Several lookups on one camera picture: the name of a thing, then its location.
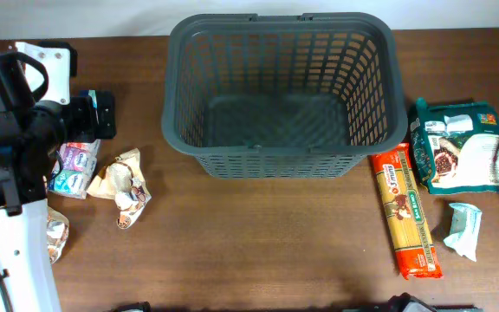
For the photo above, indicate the light teal small packet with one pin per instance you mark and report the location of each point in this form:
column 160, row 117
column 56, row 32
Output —
column 464, row 230

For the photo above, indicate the beige crumpled snack bag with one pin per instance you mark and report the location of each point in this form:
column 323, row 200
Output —
column 123, row 182

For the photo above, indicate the brown white snack pouch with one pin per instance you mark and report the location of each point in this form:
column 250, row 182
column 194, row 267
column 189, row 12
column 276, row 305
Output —
column 57, row 234

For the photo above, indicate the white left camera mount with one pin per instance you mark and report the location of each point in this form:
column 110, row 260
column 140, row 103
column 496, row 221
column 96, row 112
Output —
column 59, row 60

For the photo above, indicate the multicolour tissue pack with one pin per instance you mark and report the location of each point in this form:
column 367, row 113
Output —
column 72, row 175

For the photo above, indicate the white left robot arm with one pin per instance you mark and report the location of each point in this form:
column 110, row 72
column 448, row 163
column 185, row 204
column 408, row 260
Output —
column 32, row 130

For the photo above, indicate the grey plastic basket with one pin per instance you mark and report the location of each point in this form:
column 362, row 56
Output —
column 260, row 97

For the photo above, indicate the green coffee bean bag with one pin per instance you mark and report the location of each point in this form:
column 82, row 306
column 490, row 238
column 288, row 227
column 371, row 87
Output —
column 455, row 147

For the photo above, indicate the orange spaghetti packet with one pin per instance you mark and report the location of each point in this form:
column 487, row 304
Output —
column 410, row 234

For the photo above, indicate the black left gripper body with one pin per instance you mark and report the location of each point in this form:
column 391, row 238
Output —
column 78, row 120

